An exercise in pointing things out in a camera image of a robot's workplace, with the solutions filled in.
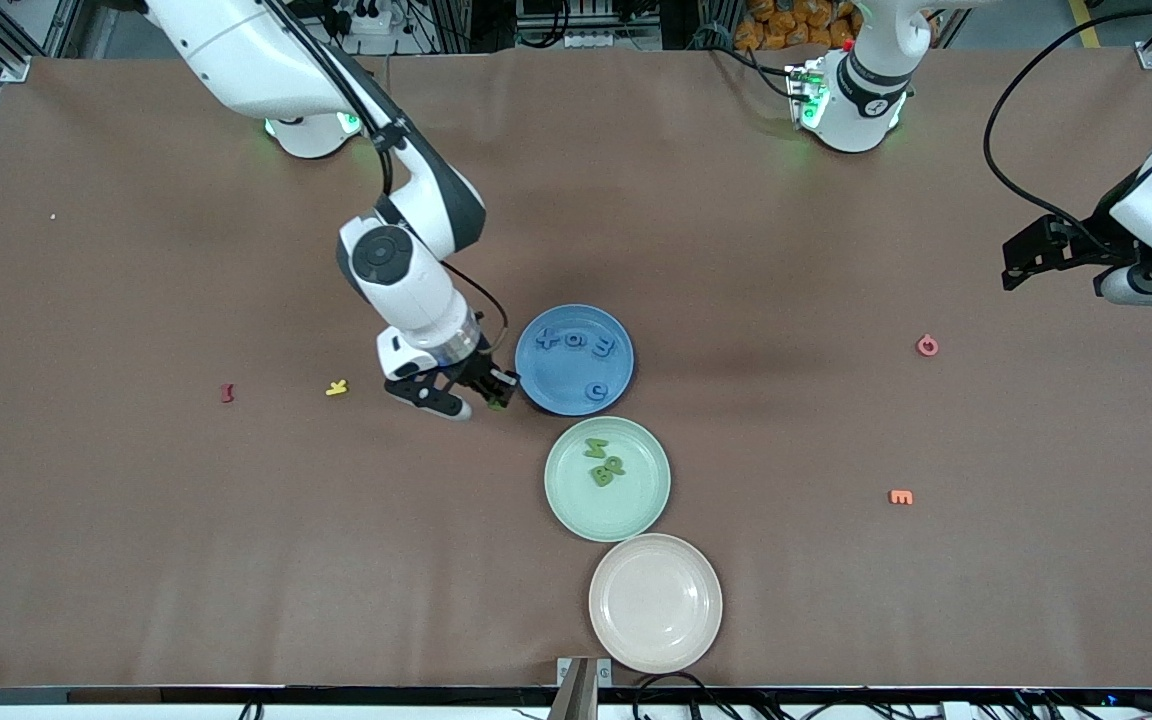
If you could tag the green foam letter B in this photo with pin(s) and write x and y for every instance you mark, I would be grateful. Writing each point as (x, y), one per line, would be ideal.
(600, 478)

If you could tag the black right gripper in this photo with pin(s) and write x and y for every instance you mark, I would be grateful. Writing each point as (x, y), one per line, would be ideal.
(477, 367)

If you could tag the yellow foam letter K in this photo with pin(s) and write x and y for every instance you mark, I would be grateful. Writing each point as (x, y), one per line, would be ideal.
(336, 388)

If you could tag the pink foam letter Q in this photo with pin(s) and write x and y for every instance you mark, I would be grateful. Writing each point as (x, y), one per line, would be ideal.
(920, 346)

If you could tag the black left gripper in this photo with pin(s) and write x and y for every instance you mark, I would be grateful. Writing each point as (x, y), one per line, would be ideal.
(1094, 244)

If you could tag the green round plate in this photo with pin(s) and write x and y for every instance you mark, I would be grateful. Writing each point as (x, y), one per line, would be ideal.
(626, 515)

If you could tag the beige round plate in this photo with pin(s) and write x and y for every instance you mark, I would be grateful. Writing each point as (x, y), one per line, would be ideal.
(656, 603)

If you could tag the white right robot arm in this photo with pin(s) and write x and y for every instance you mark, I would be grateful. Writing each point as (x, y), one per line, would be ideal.
(406, 270)

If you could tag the green foam letter N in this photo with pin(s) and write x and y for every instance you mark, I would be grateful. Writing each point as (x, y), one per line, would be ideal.
(595, 447)

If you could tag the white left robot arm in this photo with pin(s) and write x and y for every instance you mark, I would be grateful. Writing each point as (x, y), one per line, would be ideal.
(856, 100)

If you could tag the blue foam letter E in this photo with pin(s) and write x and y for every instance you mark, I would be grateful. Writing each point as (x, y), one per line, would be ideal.
(609, 348)

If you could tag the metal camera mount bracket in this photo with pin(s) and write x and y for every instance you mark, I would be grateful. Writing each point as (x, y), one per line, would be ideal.
(581, 690)

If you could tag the bag of orange fruits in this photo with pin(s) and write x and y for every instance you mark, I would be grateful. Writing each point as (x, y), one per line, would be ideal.
(796, 22)

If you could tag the blue foam letter G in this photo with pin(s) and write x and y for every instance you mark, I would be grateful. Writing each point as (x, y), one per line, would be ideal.
(590, 392)

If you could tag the blue foam letter Q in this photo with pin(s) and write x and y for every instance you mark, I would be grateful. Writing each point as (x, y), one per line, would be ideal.
(567, 341)

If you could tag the blue round plate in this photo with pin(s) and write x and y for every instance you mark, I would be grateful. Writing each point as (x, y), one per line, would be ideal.
(561, 385)

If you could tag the white power strip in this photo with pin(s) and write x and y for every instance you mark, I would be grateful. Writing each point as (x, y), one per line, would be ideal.
(366, 20)
(606, 40)

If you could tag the blue foam letter X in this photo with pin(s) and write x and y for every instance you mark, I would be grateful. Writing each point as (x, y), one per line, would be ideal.
(548, 338)

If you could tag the orange foam letter E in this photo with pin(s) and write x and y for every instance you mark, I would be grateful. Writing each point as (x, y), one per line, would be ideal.
(901, 498)

